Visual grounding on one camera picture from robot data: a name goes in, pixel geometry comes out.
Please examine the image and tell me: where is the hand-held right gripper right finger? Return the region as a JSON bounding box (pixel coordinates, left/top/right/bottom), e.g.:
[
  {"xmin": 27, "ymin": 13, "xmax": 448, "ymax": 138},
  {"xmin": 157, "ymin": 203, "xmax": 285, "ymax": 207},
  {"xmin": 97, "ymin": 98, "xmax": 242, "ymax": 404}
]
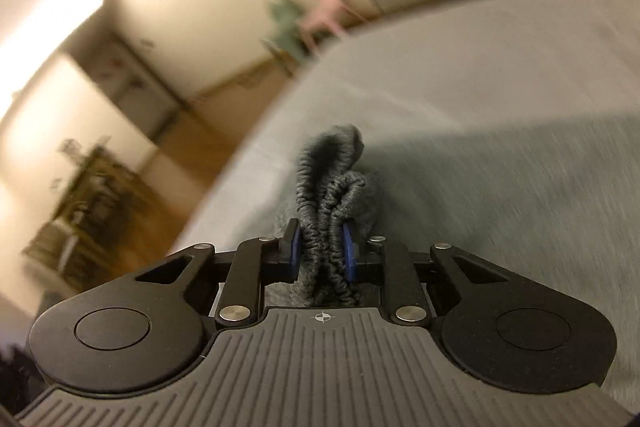
[{"xmin": 341, "ymin": 219, "xmax": 513, "ymax": 325}]

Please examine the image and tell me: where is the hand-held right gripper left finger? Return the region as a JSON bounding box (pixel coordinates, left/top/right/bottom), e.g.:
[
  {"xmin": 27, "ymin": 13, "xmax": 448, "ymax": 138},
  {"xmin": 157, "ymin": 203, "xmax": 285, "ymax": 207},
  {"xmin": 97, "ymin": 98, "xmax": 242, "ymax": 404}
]
[{"xmin": 132, "ymin": 218, "xmax": 303, "ymax": 328}]

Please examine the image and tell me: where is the cluttered dark wooden furniture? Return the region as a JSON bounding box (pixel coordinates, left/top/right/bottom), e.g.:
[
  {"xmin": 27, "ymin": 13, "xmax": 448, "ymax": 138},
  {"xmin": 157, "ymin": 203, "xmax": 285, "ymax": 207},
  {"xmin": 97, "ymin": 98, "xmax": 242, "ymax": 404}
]
[{"xmin": 22, "ymin": 137, "xmax": 151, "ymax": 293}]

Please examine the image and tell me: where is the green plastic child chair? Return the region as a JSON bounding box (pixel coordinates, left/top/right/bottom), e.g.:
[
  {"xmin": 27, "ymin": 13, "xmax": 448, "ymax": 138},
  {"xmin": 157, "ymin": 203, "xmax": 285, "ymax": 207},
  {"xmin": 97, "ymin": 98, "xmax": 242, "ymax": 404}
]
[{"xmin": 260, "ymin": 0, "xmax": 311, "ymax": 68}]

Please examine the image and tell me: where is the pink plastic child chair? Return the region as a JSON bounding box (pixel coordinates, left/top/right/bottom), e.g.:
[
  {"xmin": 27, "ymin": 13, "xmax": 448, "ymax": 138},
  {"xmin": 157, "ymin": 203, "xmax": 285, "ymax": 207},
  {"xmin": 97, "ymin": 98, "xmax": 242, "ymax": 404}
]
[{"xmin": 297, "ymin": 0, "xmax": 361, "ymax": 50}]

